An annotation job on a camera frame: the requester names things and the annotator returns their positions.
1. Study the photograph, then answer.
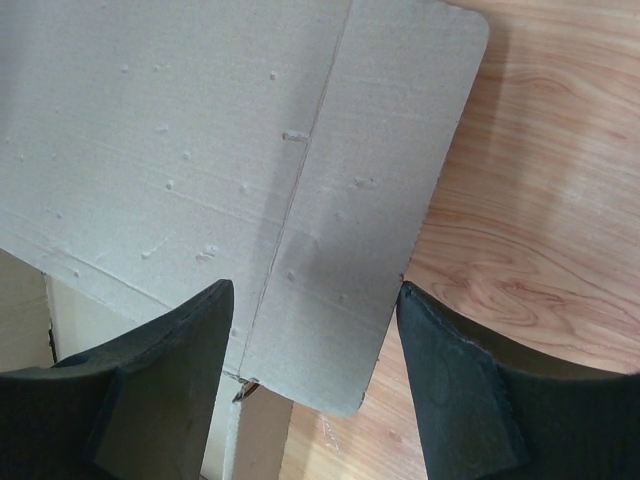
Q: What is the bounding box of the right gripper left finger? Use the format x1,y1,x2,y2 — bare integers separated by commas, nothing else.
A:
1,280,234,479

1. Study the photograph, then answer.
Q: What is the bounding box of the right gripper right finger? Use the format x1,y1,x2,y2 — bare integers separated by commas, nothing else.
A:
396,282,639,479

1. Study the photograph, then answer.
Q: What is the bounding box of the brown cardboard box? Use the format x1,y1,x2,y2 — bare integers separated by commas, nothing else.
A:
1,1,489,479

